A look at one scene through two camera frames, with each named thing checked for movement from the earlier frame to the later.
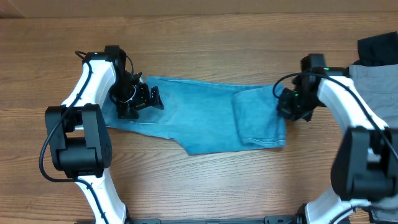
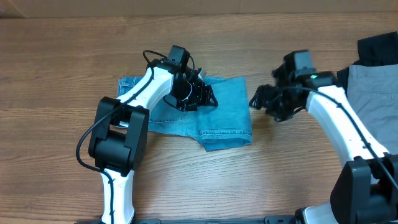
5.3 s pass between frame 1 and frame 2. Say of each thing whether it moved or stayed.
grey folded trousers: stayed
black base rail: stayed
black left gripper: moved
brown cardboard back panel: stayed
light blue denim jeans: moved
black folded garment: stayed
